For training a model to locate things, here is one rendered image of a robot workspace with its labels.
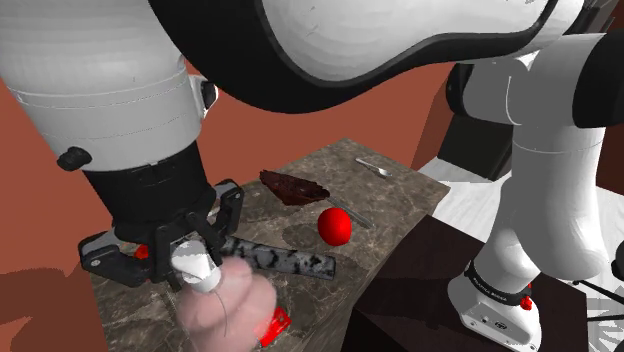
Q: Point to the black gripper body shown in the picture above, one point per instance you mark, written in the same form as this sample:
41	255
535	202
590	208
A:
151	195

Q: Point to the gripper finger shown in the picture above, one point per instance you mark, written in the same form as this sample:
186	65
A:
114	265
231	204

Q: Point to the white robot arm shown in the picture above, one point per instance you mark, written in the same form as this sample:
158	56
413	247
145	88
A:
97	73

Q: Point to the dark brown bread slice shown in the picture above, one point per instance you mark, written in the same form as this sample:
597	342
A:
292	188

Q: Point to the grey black marbled bar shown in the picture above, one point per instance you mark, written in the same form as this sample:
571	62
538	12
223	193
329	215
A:
285	259

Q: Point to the red apple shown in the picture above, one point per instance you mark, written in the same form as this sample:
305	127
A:
334	227

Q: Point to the pink bottle with white cap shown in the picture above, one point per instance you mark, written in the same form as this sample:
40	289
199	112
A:
229	312

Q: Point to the silver knife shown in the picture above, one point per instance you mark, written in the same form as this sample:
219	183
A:
352	212

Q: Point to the red flat tool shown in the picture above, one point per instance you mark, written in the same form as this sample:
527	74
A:
275	327

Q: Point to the silver fork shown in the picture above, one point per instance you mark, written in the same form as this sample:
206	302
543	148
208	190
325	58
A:
373	167

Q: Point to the dark robot stand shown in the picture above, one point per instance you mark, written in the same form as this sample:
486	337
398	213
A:
424	273

